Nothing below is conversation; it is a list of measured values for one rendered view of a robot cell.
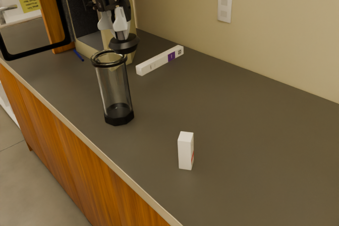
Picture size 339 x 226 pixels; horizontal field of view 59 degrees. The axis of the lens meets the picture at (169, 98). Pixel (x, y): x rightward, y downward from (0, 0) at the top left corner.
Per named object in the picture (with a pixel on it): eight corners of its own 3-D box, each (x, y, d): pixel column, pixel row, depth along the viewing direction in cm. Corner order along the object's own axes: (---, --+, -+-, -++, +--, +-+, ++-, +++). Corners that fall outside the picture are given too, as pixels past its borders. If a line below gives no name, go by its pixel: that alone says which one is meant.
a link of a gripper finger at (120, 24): (114, 46, 79) (102, 12, 75) (128, 37, 83) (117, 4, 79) (123, 46, 78) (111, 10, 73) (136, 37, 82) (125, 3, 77)
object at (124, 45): (148, 44, 87) (143, 22, 83) (128, 58, 80) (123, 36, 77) (123, 41, 91) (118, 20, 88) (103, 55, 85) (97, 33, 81)
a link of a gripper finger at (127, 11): (117, 22, 80) (106, -10, 76) (122, 20, 81) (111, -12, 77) (131, 21, 77) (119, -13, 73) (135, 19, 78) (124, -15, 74)
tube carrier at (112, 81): (141, 110, 102) (134, 52, 90) (120, 127, 94) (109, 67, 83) (117, 102, 107) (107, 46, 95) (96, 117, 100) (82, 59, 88)
